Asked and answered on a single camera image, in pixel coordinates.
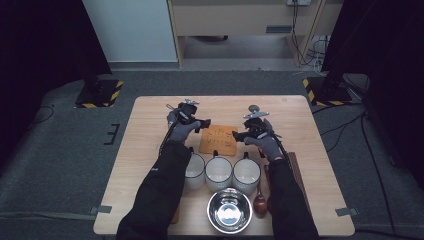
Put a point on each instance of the grey tape piece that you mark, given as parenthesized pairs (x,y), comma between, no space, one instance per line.
(346,211)
(101,209)

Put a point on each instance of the black curtain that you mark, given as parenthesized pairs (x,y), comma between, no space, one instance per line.
(40,40)
(383,40)

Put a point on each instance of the white mug with black rim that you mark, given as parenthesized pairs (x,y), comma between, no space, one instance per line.
(196,170)
(218,173)
(246,175)

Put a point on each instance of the black striped stand base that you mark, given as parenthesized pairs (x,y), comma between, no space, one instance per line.
(328,96)
(100,96)

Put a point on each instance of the person's right hand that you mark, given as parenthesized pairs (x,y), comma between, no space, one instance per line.
(270,146)

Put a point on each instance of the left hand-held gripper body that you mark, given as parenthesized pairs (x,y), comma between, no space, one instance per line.
(188,111)

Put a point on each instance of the person's left hand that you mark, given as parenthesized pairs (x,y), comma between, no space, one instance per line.
(180,133)

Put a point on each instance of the white power strip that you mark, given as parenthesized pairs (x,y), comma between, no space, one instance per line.
(298,2)

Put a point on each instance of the carved wooden trivet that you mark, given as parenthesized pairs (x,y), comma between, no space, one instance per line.
(175,216)
(216,143)

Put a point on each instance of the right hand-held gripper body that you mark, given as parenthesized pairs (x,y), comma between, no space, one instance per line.
(256,126)

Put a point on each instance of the stainless steel bowl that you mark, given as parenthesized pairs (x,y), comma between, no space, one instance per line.
(216,213)

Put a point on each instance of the white panel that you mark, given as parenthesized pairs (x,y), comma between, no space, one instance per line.
(133,30)

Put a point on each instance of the light wooden desk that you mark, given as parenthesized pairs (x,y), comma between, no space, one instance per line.
(233,20)

